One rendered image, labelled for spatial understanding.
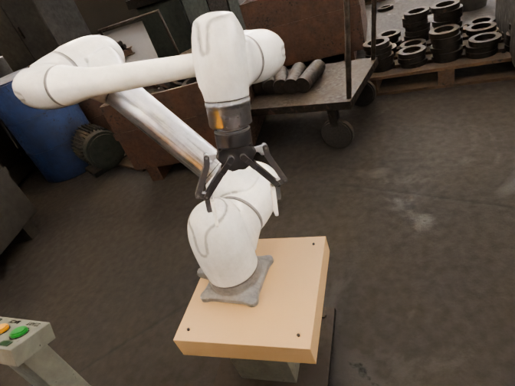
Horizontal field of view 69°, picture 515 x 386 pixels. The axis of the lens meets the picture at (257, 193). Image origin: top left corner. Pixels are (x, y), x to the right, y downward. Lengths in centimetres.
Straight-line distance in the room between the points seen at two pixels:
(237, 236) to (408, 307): 77
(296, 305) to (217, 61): 64
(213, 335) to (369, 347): 59
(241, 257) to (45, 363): 62
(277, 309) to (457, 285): 77
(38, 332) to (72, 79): 63
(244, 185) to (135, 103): 39
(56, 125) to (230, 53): 288
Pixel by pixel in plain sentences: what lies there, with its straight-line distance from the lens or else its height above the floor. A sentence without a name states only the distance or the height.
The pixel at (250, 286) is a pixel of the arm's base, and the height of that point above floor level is 45.
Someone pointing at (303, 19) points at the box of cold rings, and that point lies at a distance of 368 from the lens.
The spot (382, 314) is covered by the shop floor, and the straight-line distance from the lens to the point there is 150.
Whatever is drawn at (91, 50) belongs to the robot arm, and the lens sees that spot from 120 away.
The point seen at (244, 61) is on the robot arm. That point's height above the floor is 104.
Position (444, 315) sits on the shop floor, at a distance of 150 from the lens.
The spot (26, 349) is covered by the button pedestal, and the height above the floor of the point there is 59.
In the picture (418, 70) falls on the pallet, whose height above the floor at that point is 14.
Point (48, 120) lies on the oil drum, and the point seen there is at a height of 52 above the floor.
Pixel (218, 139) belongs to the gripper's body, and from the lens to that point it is 77.
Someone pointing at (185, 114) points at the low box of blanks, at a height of 45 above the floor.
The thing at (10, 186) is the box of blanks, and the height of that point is 37.
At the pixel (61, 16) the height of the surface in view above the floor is 111.
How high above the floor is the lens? 122
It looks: 33 degrees down
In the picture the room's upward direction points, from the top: 21 degrees counter-clockwise
